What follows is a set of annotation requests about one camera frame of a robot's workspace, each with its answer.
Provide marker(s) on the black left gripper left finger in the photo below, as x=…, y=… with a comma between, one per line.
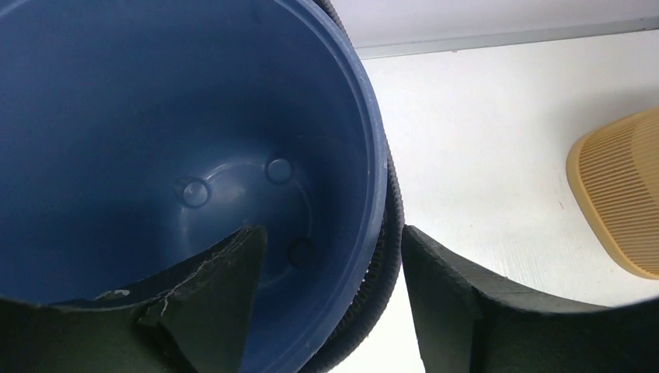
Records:
x=191, y=317

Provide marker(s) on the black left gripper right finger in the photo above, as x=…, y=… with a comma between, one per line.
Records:
x=469, y=319

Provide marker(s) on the blue plastic bucket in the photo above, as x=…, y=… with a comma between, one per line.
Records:
x=138, y=134

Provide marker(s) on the yellow ribbed basket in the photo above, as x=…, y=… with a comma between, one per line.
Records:
x=613, y=174

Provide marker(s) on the dark grey inner basket liner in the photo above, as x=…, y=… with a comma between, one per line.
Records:
x=376, y=287

